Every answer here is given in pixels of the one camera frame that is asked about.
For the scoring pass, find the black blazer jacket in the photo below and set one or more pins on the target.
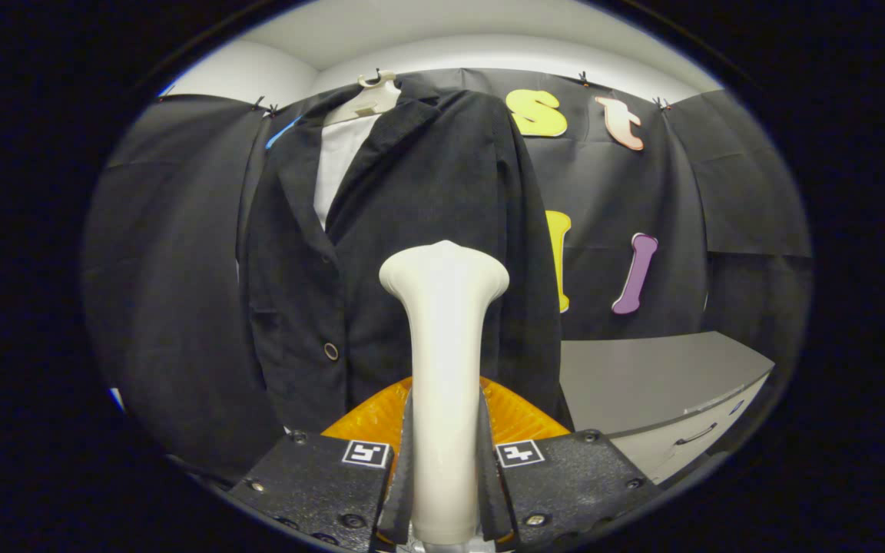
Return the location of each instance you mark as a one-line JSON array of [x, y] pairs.
[[427, 184]]

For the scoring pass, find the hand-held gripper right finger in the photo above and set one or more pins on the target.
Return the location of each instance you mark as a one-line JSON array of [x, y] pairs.
[[573, 484]]

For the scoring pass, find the white garment steamer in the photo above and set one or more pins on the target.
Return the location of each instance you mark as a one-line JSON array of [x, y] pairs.
[[444, 369]]

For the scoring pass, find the grey cabinet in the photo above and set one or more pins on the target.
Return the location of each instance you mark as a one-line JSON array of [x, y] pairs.
[[642, 376]]

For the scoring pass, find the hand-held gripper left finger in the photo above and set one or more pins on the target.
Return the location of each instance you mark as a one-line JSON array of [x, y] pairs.
[[312, 484]]

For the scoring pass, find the white plastic hanger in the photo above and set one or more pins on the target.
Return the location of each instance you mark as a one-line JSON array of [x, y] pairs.
[[373, 100]]

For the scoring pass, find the black backdrop cloth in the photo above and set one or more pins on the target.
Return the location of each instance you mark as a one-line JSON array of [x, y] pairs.
[[181, 269]]

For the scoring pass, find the white shirt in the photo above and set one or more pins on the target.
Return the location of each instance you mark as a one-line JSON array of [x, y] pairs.
[[339, 161]]

